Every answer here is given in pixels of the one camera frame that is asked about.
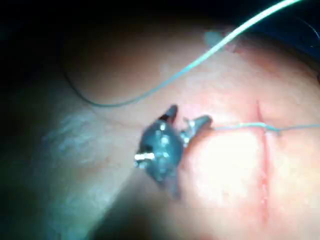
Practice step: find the right arm needle driver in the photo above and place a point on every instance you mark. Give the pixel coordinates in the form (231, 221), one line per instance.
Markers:
(162, 147)

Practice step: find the right arm needle driver jaw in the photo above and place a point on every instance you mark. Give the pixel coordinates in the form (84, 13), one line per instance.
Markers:
(170, 115)
(197, 126)

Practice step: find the tissue pad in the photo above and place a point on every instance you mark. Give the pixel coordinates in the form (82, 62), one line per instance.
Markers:
(232, 160)

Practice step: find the blue cloth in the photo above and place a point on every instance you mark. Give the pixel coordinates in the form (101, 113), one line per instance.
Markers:
(300, 42)

